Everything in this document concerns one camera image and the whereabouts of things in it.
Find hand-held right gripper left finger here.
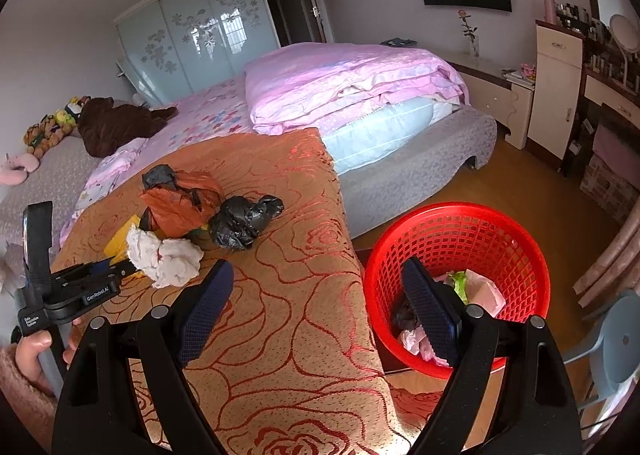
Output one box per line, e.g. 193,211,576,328
52,259,236,455

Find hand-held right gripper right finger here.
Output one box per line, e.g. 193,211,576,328
401,256,583,455

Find black wrapper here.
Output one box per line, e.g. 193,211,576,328
392,300,426,333

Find white green plastic bag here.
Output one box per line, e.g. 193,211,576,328
435,271,471,306

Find white tissue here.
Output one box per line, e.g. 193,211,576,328
125,226,205,290

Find orange plastic bag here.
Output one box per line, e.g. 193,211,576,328
139,171,226,241

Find large black plastic bag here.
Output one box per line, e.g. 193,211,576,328
207,194,285,252

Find small black plastic bag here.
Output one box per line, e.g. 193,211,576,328
142,164,180,190

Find red plastic basket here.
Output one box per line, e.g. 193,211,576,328
363,202,552,380

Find person's left hand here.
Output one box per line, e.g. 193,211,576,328
15,317,83,386

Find orange rose-pattern blanket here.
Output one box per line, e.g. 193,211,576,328
50,127,451,455

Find pink plush toy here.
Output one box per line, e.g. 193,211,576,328
0,152,43,186

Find brown plush toy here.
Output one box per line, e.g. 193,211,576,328
77,97,179,158

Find colourful plush toys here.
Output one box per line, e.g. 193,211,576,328
22,96,91,156

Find bed with grey skirt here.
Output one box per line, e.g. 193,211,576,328
0,42,498,256

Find pink floral bedsheet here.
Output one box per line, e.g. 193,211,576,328
60,75,261,246

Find pink curtain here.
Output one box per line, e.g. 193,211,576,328
572,215,640,308

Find light blue pillow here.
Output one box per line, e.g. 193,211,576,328
320,100,461,176

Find light blue plastic stool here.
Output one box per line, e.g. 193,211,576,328
560,290,640,411

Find patterned storage box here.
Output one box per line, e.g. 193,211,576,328
580,155,638,220

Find low cream television cabinet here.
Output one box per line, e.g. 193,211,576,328
442,52,531,150

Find wardrobe with glass sliding doors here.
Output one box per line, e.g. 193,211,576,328
112,0,281,108

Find stool with pink cloth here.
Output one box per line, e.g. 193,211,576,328
592,112,640,176

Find tall cream cabinet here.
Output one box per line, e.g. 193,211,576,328
527,20,587,160

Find folded pink quilt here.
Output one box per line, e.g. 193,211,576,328
245,42,471,136

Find rose in glass vase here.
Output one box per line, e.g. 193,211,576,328
457,10,481,60

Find cream dressing table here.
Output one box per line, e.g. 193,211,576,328
582,70,640,133

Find row of cosmetic bottles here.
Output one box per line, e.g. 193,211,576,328
557,2,640,86

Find round white makeup mirror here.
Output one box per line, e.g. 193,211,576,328
609,15,640,88

